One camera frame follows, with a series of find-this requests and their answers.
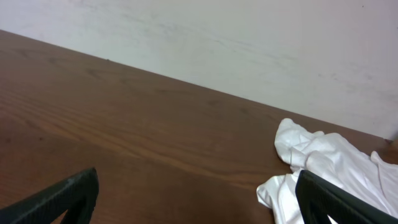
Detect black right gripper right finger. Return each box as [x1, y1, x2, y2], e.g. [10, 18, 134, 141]
[295, 170, 397, 224]

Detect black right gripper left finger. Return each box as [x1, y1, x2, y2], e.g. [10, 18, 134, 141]
[1, 167, 99, 224]

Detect white printed t-shirt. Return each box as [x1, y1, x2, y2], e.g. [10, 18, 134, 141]
[256, 118, 397, 223]

